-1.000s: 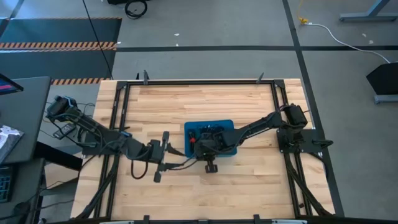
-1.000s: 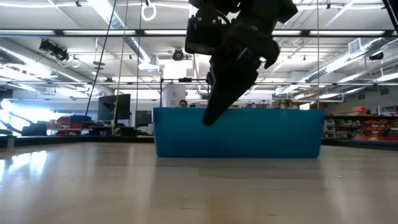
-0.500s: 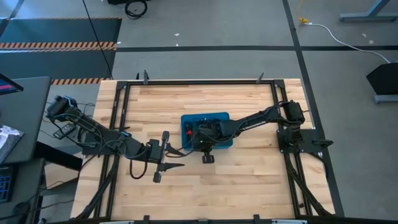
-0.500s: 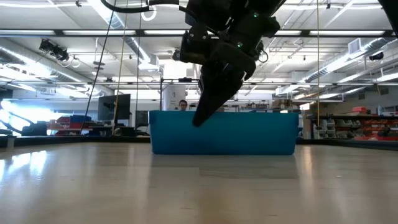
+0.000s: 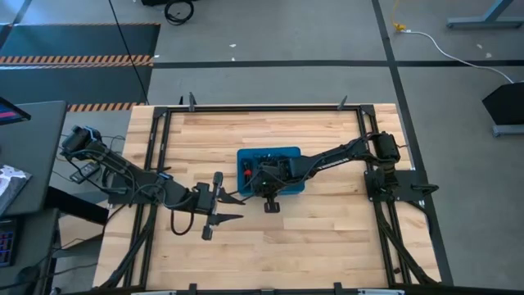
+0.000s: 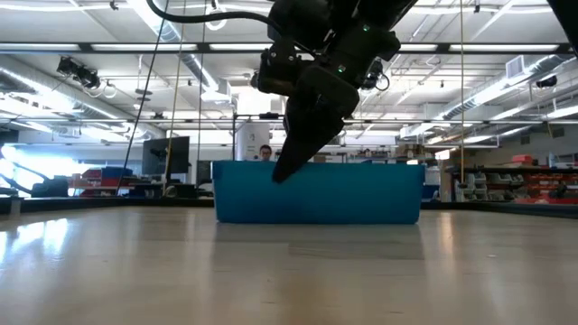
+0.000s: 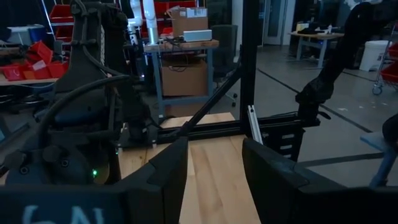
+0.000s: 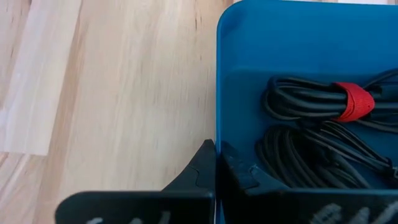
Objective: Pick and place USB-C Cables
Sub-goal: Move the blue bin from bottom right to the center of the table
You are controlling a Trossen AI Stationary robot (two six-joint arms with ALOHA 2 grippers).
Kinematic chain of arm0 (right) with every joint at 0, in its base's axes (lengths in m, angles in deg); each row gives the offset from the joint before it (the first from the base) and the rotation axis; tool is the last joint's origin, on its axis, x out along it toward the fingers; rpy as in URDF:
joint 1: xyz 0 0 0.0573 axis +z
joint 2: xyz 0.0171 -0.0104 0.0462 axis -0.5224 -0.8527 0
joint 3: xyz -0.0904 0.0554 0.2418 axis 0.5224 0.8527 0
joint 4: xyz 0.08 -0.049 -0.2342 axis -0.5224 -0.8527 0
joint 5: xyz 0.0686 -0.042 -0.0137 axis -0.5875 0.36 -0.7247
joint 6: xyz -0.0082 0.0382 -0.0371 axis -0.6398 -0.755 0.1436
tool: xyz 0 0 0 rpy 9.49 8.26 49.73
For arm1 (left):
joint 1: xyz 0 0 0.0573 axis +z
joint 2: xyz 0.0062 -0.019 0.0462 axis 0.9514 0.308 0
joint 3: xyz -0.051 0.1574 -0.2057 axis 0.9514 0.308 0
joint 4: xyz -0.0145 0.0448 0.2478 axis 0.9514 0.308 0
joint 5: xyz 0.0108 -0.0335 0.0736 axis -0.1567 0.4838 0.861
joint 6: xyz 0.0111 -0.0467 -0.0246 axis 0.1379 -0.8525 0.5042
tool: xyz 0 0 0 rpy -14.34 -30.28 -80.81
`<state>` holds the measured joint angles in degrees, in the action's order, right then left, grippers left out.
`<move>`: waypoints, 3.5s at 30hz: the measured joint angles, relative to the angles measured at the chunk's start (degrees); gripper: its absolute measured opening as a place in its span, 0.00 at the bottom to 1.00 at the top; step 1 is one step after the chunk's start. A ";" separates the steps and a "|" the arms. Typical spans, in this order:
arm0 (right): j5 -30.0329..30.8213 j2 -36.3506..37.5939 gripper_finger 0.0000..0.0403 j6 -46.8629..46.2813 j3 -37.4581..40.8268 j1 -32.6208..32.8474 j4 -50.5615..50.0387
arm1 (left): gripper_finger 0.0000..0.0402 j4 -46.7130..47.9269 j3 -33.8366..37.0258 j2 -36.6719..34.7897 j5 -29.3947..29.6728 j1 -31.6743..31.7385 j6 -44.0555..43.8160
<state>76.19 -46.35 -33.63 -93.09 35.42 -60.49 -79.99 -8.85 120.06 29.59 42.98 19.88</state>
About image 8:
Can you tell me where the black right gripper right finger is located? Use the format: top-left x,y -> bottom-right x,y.
219,141 -> 398,224

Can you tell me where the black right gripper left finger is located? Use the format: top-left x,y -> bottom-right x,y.
55,139 -> 217,224

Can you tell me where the black USB cable red strap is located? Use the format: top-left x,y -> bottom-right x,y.
262,68 -> 398,135

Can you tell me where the blue plastic bin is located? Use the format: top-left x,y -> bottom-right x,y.
215,0 -> 398,224

